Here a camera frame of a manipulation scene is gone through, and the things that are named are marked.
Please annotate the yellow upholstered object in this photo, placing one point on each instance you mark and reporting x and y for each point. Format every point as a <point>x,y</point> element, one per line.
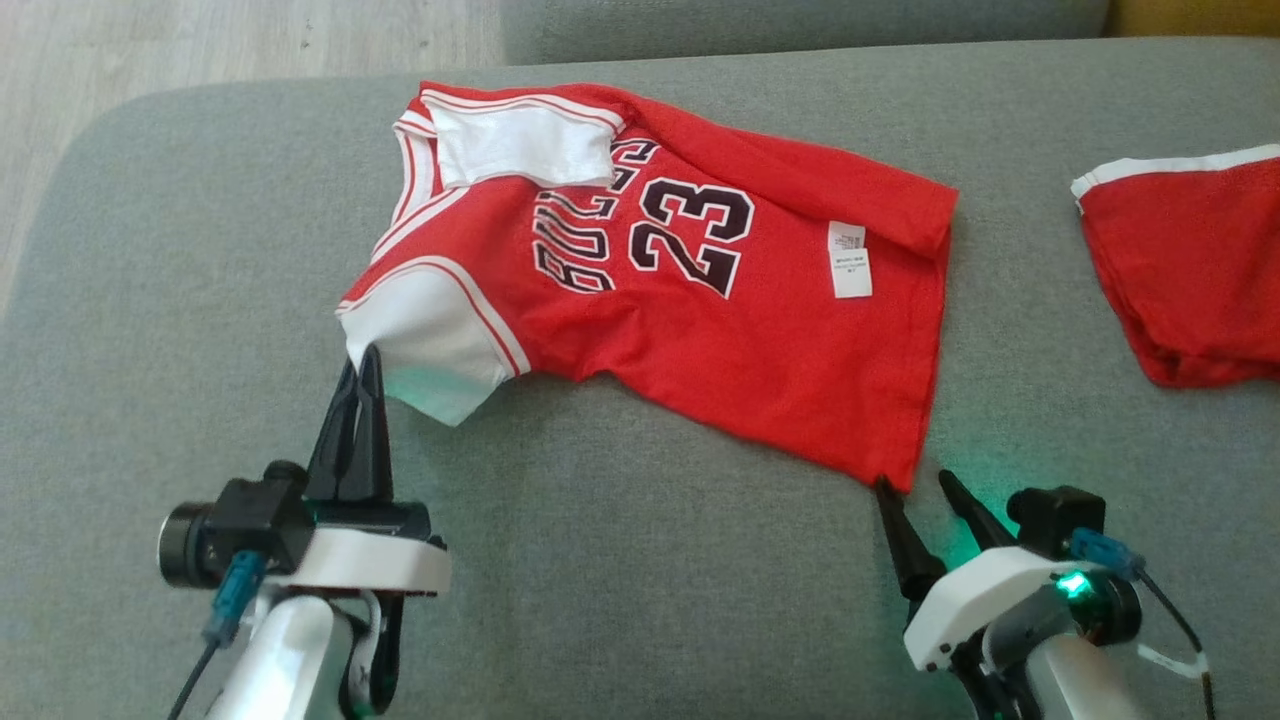
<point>1200,15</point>

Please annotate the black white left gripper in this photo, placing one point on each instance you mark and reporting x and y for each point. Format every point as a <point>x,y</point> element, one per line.
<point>370,565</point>

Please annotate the grey sofa back cushion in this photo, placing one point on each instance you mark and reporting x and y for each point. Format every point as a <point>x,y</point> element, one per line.
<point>800,25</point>

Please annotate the red Bulls 23 shorts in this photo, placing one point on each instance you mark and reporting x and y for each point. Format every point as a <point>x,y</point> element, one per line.
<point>1190,280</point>

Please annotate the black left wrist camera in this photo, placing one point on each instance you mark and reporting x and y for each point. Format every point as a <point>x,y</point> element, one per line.
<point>240,525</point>

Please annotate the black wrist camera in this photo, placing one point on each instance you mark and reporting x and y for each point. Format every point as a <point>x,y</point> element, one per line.
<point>1055,515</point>
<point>240,525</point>

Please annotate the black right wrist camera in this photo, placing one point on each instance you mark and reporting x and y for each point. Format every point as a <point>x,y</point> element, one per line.
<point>1055,515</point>

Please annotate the red Bulls 23 jersey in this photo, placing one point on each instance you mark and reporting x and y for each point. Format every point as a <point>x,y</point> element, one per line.
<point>760,340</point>

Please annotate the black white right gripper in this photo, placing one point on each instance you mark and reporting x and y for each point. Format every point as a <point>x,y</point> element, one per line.
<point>980,600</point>

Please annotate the grey sofa seat cushion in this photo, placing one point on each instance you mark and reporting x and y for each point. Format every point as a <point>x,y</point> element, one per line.
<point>640,580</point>

